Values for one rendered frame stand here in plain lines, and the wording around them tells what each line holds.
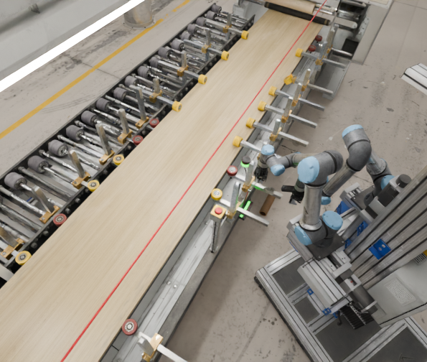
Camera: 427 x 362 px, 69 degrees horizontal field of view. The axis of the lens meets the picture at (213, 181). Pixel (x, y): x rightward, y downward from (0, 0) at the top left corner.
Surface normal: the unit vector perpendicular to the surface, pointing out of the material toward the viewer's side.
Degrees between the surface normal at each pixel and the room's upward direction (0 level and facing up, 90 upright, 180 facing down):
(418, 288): 0
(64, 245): 0
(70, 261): 0
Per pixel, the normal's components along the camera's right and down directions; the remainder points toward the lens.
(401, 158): 0.05, -0.59
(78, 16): 0.79, 0.07
